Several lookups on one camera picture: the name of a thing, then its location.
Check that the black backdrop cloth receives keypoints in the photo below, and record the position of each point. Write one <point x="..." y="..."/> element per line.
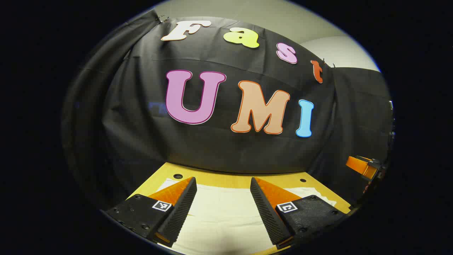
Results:
<point x="230" y="152"/>

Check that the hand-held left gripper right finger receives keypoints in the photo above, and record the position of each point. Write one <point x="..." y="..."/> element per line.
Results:
<point x="269" y="216"/>

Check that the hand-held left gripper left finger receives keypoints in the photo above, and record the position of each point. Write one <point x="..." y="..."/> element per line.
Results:
<point x="180" y="212"/>

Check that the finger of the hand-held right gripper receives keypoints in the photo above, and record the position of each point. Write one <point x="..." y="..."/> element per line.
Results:
<point x="361" y="166"/>

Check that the white jeans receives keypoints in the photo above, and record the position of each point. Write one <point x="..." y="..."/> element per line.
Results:
<point x="223" y="216"/>

